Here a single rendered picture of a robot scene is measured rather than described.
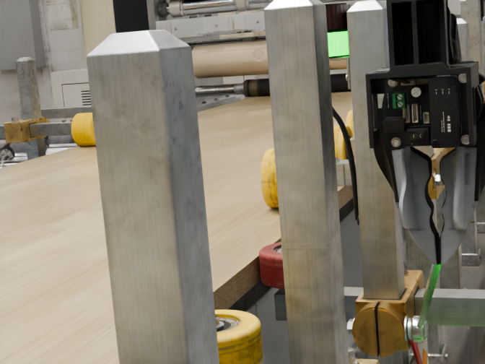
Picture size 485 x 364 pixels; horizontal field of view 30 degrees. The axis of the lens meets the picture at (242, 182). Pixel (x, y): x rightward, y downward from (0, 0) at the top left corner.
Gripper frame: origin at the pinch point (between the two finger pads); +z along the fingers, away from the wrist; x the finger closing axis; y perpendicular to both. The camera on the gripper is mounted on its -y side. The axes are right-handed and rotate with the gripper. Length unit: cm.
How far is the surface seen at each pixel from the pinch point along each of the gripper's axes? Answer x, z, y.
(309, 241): -7.8, -2.5, 9.0
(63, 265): -43.3, 6.4, -16.1
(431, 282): -1.9, 5.2, -7.6
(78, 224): -53, 6, -37
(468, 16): -8, -17, -116
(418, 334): -4.2, 12.0, -13.4
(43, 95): -568, 35, -858
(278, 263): -19.0, 6.4, -17.8
